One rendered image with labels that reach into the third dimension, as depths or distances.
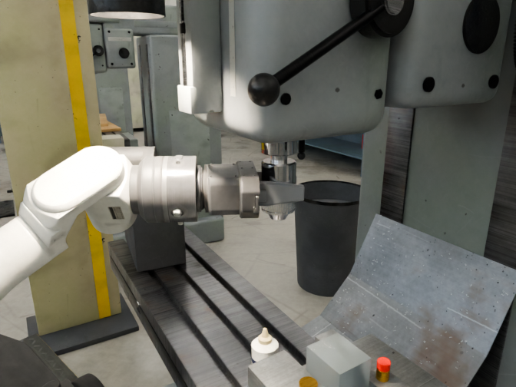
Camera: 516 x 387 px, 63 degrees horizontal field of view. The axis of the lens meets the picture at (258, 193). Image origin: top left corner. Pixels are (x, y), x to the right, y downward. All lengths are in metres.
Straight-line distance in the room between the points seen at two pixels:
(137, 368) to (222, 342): 1.46
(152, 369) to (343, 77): 1.91
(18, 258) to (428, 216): 0.69
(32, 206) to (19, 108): 1.66
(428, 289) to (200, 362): 0.43
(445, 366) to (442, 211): 0.27
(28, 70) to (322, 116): 1.83
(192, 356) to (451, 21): 0.63
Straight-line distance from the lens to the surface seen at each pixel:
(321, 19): 0.47
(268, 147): 0.55
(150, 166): 0.55
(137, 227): 1.02
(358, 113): 0.51
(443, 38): 0.57
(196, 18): 0.48
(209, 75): 0.49
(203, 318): 0.87
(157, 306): 0.92
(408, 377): 0.66
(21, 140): 2.21
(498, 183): 0.79
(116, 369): 2.27
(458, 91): 0.61
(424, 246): 0.89
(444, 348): 0.84
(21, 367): 1.46
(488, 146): 0.80
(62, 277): 2.43
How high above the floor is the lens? 1.40
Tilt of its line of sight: 18 degrees down
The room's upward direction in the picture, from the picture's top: straight up
